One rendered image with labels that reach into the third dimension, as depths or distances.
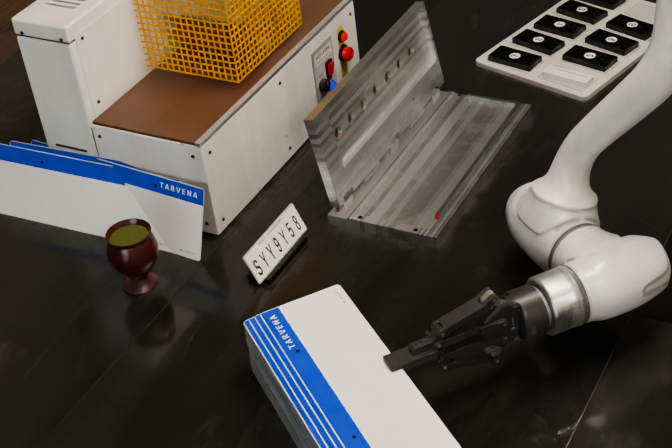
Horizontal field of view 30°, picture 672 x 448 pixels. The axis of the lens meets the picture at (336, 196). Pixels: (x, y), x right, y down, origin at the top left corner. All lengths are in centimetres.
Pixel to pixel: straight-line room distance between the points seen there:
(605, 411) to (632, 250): 23
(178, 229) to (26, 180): 34
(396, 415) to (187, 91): 82
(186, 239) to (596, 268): 72
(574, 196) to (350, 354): 42
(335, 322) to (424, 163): 54
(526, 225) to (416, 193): 33
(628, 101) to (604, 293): 27
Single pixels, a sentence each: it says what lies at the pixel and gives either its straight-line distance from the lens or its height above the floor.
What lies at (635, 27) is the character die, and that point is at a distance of 268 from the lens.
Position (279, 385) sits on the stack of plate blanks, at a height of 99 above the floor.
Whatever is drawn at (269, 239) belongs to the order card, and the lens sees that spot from 208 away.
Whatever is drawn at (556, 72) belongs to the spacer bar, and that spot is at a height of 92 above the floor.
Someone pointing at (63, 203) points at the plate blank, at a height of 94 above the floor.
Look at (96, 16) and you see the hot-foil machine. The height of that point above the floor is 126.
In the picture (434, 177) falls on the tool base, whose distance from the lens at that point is 223.
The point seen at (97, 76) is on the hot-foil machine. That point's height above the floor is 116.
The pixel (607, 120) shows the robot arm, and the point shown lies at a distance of 181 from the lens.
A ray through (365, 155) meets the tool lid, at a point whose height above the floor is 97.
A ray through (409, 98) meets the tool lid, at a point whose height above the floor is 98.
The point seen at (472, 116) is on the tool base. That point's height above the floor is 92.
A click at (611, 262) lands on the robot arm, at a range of 182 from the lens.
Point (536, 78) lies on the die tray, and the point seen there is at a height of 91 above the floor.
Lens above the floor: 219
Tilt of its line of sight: 35 degrees down
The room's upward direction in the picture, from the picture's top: 8 degrees counter-clockwise
